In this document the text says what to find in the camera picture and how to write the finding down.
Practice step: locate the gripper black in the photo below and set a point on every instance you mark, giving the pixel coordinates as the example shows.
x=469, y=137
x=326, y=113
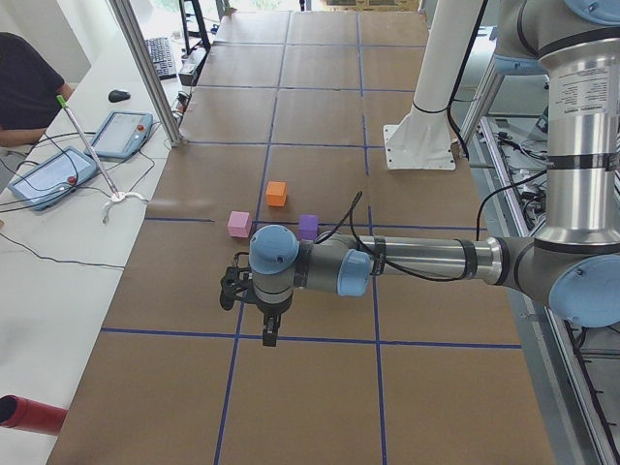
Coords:
x=271, y=310

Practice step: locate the orange foam block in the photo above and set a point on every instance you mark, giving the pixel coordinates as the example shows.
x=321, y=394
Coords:
x=276, y=193

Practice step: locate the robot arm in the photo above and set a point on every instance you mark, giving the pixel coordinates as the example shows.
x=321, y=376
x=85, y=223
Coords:
x=571, y=264

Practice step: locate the pink foam block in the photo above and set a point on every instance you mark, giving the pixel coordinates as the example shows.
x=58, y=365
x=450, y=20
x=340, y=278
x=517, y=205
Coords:
x=239, y=224

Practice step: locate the purple foam block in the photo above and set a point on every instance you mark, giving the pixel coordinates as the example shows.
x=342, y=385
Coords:
x=308, y=227

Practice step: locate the far teach pendant tablet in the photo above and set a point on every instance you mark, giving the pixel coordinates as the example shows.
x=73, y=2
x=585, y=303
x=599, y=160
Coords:
x=122, y=134

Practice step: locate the teach pendant tablet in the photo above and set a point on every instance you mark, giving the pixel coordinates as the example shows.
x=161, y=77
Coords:
x=122, y=134
x=54, y=179

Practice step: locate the near teach pendant tablet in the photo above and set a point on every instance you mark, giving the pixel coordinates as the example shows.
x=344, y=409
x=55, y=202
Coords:
x=54, y=179

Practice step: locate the red cylinder tube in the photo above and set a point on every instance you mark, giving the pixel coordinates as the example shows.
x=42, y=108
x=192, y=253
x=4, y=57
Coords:
x=25, y=414

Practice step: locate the black computer mouse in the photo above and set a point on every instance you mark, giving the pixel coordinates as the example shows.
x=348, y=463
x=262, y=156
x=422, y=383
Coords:
x=118, y=95

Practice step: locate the black keyboard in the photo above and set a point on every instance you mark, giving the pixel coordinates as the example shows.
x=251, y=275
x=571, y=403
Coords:
x=159, y=50

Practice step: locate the stick with green tip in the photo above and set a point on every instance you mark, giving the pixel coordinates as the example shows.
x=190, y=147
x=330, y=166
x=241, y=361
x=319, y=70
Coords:
x=63, y=104

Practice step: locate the seated person dark shirt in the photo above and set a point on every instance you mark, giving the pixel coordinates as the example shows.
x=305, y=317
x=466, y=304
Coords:
x=29, y=91

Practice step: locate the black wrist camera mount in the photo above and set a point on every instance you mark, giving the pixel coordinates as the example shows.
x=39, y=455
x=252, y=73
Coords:
x=237, y=284

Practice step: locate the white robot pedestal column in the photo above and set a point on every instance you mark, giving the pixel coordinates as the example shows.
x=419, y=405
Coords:
x=421, y=141

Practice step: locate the aluminium frame post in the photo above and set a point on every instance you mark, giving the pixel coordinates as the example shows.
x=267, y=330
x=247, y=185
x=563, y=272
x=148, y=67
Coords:
x=130, y=28

